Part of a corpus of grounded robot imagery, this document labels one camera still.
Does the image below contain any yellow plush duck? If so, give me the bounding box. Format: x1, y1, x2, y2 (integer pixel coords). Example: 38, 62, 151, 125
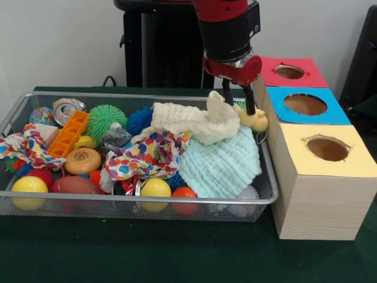
234, 106, 270, 132

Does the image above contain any toy burger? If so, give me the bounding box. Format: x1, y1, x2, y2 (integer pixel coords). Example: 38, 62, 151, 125
64, 147, 102, 175

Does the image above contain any crushed silver can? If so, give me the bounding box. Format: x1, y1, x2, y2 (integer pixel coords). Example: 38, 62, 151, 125
52, 98, 87, 127

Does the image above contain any brown toy football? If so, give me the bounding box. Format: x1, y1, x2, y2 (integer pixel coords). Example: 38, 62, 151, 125
57, 176, 102, 195

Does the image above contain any black side stand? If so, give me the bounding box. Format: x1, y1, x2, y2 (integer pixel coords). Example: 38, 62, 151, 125
338, 4, 377, 110

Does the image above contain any colourful polka dot cloth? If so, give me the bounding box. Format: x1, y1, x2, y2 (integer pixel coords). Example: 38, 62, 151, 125
0, 123, 67, 172
100, 131, 193, 191

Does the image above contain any dark green tablecloth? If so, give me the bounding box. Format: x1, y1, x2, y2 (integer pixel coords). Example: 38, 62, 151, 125
0, 85, 377, 283

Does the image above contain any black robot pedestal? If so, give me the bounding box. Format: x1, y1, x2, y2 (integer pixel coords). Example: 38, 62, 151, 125
113, 0, 216, 89

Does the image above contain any plain green spiky ball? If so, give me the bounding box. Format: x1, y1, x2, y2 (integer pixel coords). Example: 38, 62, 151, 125
86, 104, 128, 142

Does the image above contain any yellow smooth ball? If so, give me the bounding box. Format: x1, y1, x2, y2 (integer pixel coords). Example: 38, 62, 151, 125
11, 176, 49, 212
140, 177, 173, 212

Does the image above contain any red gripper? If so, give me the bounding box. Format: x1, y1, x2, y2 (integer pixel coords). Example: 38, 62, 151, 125
202, 55, 263, 116

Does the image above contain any orange smooth ball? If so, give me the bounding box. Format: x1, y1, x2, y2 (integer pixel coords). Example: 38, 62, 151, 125
171, 186, 199, 216

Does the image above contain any cream waffle cloth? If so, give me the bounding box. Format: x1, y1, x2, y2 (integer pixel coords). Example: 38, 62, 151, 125
131, 90, 241, 146

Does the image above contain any mint waffle cloth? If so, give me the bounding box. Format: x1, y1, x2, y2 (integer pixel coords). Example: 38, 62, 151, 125
179, 125, 262, 199

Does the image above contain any silver mesh bin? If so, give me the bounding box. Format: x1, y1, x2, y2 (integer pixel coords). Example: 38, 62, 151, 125
0, 91, 279, 223

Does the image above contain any wooden box with three holes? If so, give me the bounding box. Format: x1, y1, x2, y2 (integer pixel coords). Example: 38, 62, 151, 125
249, 55, 377, 241

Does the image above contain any orange plastic tray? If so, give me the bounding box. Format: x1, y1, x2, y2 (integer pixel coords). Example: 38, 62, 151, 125
47, 110, 90, 159

